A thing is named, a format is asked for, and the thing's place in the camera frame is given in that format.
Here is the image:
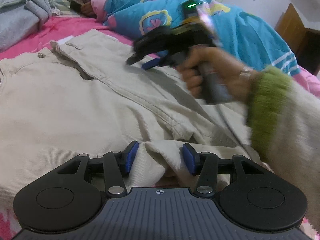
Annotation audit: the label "beige trousers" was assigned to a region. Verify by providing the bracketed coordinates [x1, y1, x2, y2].
[1, 30, 260, 209]

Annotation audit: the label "person right hand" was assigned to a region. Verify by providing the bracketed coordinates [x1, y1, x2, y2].
[177, 46, 257, 103]

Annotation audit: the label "blue pink floral quilt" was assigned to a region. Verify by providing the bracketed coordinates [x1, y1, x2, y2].
[91, 0, 320, 98]

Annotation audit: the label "pink floral bed sheet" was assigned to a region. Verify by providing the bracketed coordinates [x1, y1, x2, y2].
[1, 17, 132, 59]

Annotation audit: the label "patterned pillow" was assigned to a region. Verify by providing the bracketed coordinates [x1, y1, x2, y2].
[49, 0, 81, 17]

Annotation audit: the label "grey sweatshirt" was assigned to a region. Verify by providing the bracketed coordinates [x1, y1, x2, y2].
[1, 0, 52, 52]

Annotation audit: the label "brown wooden door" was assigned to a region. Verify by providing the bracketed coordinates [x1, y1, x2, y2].
[276, 3, 319, 76]

